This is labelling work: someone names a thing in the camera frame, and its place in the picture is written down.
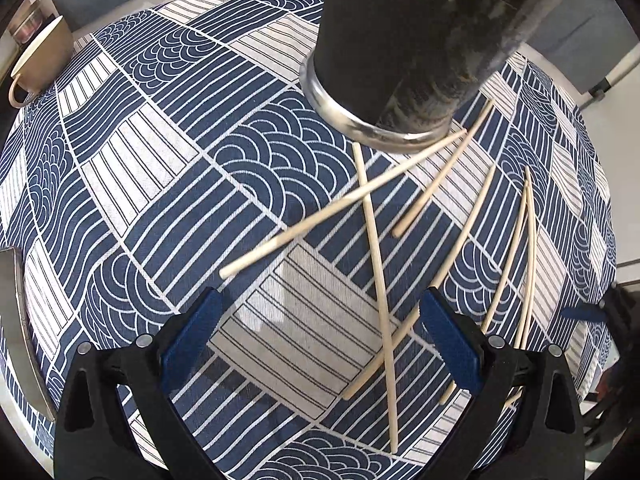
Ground shiny steel object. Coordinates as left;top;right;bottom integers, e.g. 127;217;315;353
0;247;57;421

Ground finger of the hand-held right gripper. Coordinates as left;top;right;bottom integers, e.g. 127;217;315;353
559;292;621;323

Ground black cylindrical chopstick holder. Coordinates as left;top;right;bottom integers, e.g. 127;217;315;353
299;0;558;155

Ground beige cup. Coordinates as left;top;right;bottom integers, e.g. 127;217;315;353
7;15;76;108

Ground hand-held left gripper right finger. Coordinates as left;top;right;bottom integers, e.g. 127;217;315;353
419;286;586;480

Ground blue white patterned tablecloth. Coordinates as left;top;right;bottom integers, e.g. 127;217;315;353
0;0;618;480

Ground glass jar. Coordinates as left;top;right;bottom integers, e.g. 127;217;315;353
10;0;56;46

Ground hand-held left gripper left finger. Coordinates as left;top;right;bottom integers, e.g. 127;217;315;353
54;286;224;480

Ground wooden chopstick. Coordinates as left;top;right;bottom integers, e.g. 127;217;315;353
351;142;400;453
439;192;530;406
502;182;533;408
341;167;497;401
219;129;468;280
517;165;542;351

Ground white stand pole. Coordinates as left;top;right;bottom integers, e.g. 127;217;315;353
582;52;640;106

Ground wooden utensils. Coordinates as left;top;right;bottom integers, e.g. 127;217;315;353
391;99;496;239

